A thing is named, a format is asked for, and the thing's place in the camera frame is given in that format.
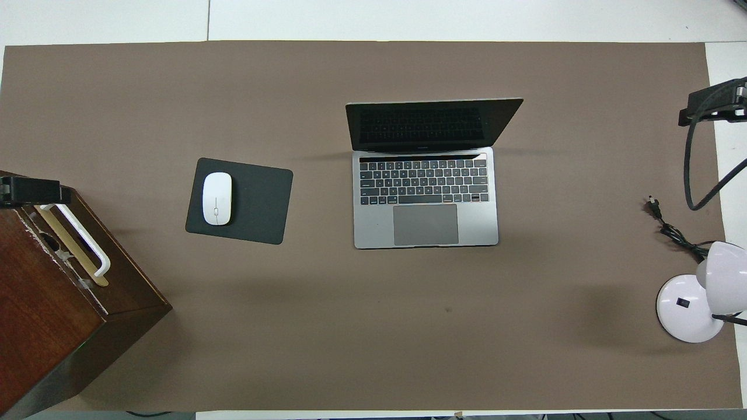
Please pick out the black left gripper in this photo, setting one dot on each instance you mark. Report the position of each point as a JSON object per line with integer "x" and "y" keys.
{"x": 5, "y": 192}

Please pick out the grey aluminium laptop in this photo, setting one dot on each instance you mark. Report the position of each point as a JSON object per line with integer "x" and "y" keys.
{"x": 426, "y": 227}

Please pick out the dark wooden box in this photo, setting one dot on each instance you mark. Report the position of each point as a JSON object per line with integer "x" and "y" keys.
{"x": 46, "y": 326}

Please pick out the white computer mouse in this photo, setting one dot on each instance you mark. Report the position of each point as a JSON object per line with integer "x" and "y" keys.
{"x": 217, "y": 198}

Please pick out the white desk lamp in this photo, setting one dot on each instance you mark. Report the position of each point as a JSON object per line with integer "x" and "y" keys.
{"x": 680, "y": 309}

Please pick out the black mouse pad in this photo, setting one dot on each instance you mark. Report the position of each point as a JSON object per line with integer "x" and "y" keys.
{"x": 262, "y": 204}

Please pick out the brown table mat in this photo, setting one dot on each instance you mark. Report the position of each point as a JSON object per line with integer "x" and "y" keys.
{"x": 373, "y": 326}

